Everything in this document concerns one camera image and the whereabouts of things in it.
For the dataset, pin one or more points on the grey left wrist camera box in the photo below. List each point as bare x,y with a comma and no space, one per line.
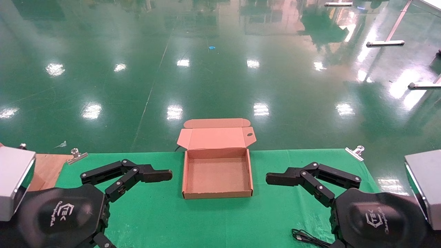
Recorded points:
13,179

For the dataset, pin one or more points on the short white table foot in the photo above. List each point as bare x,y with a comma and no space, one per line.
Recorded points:
338,4

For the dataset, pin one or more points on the white table leg with foot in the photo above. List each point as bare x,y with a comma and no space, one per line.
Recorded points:
386,43

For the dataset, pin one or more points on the green table cloth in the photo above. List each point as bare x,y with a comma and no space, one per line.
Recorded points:
155,213

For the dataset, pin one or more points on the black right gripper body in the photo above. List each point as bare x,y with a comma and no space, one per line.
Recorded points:
379,220

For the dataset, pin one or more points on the clear plastic scrap on floor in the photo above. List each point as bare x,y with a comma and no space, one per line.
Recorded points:
61,144

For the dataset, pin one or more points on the silver binder clip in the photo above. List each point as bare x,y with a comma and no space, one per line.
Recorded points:
355,153
77,156

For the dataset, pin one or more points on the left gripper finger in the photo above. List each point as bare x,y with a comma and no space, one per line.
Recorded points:
103,241
155,175

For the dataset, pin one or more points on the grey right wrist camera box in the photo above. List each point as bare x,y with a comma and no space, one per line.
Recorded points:
425,186

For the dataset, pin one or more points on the white table foot with cap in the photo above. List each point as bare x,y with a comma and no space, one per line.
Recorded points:
423,85

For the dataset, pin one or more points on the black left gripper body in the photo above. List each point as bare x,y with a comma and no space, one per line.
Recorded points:
62,213

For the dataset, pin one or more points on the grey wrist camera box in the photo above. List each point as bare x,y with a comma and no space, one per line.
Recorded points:
13,179
425,186

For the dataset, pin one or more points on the open brown cardboard box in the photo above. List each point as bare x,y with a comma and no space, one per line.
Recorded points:
217,175

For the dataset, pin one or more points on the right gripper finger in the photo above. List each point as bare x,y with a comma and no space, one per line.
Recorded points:
337,244
282,178

